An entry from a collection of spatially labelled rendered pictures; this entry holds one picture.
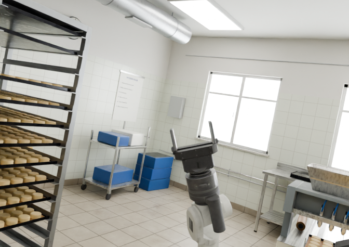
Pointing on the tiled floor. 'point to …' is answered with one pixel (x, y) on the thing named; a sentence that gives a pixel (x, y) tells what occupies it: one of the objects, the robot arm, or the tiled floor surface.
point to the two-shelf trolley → (113, 166)
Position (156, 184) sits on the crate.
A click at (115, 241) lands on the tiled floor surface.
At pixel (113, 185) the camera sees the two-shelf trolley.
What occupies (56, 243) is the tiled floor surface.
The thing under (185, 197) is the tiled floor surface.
